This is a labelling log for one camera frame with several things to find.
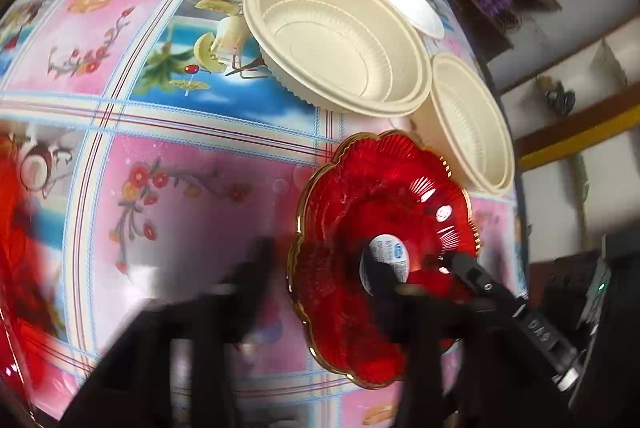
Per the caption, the red plate with sticker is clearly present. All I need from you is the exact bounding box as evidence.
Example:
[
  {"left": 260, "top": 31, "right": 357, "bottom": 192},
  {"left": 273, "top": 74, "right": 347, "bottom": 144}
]
[{"left": 286, "top": 131, "right": 480, "bottom": 389}]

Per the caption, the red wedding glass plate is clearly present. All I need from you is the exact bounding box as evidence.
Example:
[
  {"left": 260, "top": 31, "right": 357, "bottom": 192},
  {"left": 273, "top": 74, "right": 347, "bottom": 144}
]
[{"left": 1, "top": 131, "right": 56, "bottom": 405}]

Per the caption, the small cream ribbed bowl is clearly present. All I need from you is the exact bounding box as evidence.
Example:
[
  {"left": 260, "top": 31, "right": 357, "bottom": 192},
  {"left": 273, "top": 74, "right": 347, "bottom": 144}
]
[{"left": 410, "top": 53, "right": 515, "bottom": 197}]

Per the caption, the large cream ribbed bowl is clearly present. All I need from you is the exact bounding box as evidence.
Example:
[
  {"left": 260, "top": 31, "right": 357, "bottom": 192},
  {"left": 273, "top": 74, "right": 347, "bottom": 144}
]
[{"left": 243, "top": 0, "right": 432, "bottom": 118}]

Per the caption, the black electronic box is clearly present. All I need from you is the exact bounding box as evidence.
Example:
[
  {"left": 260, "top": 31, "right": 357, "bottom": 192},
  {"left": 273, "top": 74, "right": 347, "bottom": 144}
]
[{"left": 529, "top": 224, "right": 639, "bottom": 427}]

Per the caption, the colourful printed tablecloth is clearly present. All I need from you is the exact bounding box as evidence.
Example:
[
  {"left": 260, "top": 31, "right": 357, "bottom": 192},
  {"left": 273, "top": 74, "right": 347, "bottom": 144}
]
[{"left": 0, "top": 0, "right": 532, "bottom": 428}]

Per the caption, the wooden wall shelf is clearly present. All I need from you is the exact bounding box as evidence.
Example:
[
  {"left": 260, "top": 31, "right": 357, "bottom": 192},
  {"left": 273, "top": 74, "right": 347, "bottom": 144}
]
[{"left": 451, "top": 0, "right": 639, "bottom": 140}]

